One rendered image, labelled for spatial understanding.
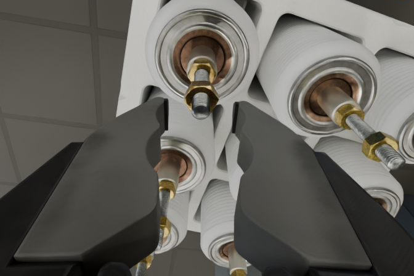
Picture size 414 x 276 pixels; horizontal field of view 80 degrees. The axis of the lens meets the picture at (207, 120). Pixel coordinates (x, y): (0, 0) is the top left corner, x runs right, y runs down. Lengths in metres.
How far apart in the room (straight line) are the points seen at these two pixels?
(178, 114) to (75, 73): 0.31
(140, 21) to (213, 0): 0.10
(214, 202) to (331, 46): 0.25
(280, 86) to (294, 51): 0.03
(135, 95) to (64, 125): 0.32
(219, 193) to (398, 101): 0.24
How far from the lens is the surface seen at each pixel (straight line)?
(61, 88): 0.56
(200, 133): 0.25
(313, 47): 0.23
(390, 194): 0.35
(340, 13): 0.30
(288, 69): 0.23
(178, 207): 0.34
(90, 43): 0.50
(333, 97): 0.23
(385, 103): 0.30
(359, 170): 0.34
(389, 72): 0.33
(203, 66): 0.17
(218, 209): 0.36
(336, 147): 0.37
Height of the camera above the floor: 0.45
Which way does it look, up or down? 59 degrees down
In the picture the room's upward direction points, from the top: 179 degrees clockwise
